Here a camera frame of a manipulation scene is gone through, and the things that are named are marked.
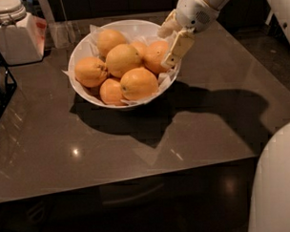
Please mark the white ceramic bowl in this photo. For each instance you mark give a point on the white ceramic bowl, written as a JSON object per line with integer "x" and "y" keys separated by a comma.
{"x": 76, "y": 56}

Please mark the white ceramic canister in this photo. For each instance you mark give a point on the white ceramic canister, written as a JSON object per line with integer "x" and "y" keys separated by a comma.
{"x": 23, "y": 42}

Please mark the orange at bowl bottom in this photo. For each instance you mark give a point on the orange at bowl bottom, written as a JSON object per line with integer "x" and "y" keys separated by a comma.
{"x": 110, "y": 92}

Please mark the orange at bowl left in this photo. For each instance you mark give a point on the orange at bowl left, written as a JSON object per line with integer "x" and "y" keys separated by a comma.
{"x": 90, "y": 71}

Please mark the canister clamp lid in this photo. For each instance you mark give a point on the canister clamp lid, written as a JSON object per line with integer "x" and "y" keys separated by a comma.
{"x": 11, "y": 11}

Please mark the orange at bowl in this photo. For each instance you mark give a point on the orange at bowl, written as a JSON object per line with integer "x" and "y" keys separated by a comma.
{"x": 121, "y": 59}
{"x": 154, "y": 55}
{"x": 138, "y": 83}
{"x": 90, "y": 71}
{"x": 108, "y": 39}
{"x": 110, "y": 92}

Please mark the orange at bowl right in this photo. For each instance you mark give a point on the orange at bowl right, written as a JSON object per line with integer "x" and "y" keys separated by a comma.
{"x": 154, "y": 55}

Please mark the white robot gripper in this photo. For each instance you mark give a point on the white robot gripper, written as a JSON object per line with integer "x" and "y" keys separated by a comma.
{"x": 194, "y": 11}

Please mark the small hidden orange behind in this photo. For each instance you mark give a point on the small hidden orange behind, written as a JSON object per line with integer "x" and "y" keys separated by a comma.
{"x": 140, "y": 46}

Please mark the orange at bowl back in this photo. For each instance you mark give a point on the orange at bowl back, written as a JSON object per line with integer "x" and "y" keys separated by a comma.
{"x": 108, "y": 39}

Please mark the orange at bowl centre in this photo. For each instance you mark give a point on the orange at bowl centre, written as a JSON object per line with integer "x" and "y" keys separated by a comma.
{"x": 121, "y": 59}

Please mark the clear glass container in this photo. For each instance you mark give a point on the clear glass container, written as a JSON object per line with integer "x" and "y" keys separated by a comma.
{"x": 64, "y": 33}

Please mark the orange at bowl front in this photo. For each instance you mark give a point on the orange at bowl front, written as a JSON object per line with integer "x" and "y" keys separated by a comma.
{"x": 138, "y": 83}

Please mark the white paper bowl liner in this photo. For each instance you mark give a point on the white paper bowl liner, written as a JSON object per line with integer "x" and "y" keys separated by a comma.
{"x": 164, "y": 79}

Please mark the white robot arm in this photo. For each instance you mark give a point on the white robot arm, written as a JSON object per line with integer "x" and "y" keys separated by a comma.
{"x": 270, "y": 201}

